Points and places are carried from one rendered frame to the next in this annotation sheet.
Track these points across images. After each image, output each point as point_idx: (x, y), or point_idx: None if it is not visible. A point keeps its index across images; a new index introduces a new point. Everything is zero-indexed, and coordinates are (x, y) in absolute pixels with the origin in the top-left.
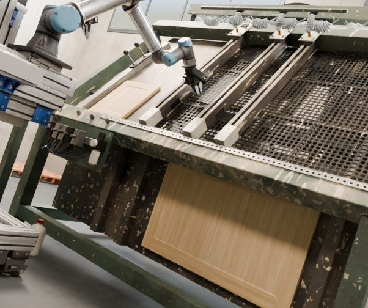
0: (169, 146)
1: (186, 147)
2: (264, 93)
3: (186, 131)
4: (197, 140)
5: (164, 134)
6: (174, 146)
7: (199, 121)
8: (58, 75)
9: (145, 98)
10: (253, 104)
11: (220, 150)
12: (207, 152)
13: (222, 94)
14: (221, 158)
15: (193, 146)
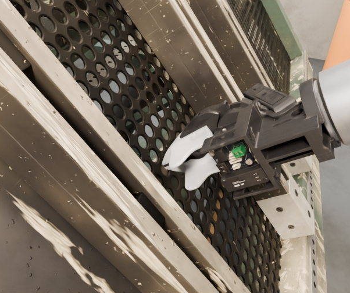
0: (325, 267)
1: (318, 228)
2: (229, 9)
3: (314, 223)
4: (311, 202)
5: (316, 285)
6: (322, 255)
7: (296, 186)
8: None
9: None
10: (254, 56)
11: (312, 166)
12: (315, 190)
13: (228, 89)
14: (316, 171)
15: (314, 213)
